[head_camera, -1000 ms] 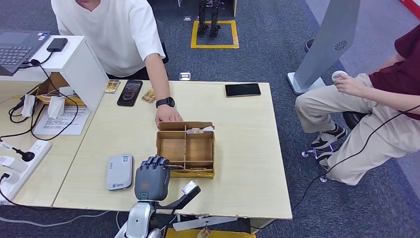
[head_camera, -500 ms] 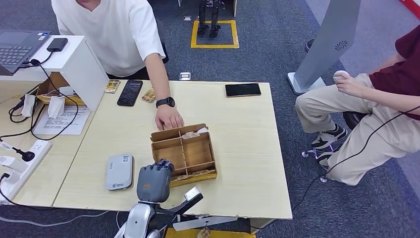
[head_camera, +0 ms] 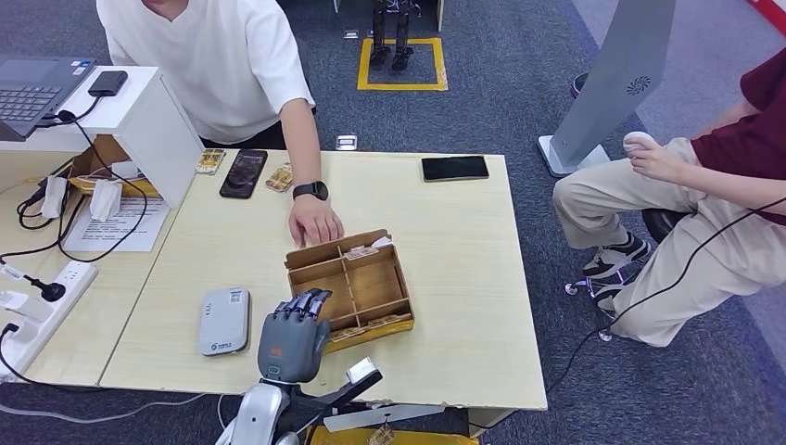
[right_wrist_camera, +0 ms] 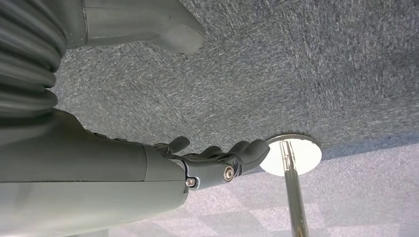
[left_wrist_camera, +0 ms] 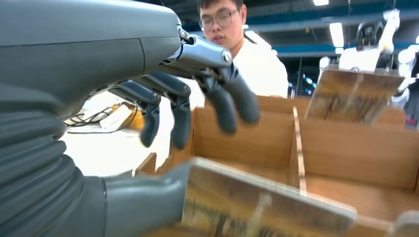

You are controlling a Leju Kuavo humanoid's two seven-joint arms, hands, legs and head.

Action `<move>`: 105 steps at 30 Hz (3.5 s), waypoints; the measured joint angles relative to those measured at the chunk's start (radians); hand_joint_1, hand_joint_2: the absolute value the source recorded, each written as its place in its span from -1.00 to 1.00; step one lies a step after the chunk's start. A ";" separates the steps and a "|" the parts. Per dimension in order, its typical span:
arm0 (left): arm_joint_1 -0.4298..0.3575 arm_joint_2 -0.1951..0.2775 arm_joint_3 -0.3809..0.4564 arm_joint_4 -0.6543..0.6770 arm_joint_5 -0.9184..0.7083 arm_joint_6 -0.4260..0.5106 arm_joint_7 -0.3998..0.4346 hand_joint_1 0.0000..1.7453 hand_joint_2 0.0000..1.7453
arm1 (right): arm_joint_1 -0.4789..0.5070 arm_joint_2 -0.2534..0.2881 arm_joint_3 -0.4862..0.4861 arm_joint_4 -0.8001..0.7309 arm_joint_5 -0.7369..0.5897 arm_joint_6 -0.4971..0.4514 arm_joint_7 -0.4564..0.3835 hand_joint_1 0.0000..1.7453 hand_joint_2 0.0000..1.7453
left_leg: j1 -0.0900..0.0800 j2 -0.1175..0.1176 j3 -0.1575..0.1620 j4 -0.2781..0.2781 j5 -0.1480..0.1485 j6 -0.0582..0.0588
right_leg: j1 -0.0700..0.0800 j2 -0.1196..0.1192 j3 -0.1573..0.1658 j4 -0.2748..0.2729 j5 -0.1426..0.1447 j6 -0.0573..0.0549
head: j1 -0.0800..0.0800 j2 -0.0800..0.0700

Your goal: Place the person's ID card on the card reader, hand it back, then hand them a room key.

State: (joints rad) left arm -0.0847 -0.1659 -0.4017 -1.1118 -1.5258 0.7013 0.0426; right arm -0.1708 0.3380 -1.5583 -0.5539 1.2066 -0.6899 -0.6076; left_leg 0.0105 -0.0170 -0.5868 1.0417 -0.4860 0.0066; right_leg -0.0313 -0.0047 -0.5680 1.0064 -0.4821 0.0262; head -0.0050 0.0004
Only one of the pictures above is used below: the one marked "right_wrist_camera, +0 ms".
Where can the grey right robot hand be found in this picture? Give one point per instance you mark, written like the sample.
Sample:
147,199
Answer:
82,183

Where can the chrome stanchion post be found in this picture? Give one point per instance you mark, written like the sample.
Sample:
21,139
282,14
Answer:
294,196

